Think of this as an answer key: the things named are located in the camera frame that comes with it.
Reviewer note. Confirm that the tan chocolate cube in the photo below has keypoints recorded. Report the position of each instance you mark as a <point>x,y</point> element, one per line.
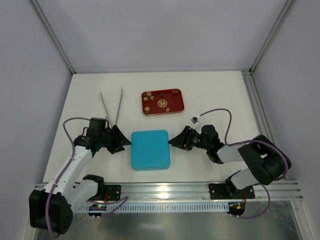
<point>147,109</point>

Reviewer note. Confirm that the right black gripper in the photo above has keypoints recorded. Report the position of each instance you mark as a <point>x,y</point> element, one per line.
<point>187,139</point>

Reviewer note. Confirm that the red rectangular tray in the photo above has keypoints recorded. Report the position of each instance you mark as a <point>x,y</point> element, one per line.
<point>159,100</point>

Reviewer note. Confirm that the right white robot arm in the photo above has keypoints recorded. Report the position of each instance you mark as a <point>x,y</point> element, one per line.
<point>265,163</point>

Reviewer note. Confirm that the teal box lid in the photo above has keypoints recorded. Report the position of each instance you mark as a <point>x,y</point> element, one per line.
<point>150,150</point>

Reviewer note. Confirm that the white slotted cable duct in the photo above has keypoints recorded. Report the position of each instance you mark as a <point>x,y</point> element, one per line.
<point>155,207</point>

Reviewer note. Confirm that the aluminium mounting rail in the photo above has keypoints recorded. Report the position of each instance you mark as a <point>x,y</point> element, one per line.
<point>147,192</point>

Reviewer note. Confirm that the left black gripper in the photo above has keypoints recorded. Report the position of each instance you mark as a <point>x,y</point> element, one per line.
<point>111,139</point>

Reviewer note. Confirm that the dark brown chocolate piece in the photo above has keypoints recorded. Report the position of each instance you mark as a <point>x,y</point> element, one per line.
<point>175,92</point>

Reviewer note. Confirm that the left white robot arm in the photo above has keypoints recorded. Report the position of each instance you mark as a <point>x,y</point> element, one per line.
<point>52,208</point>

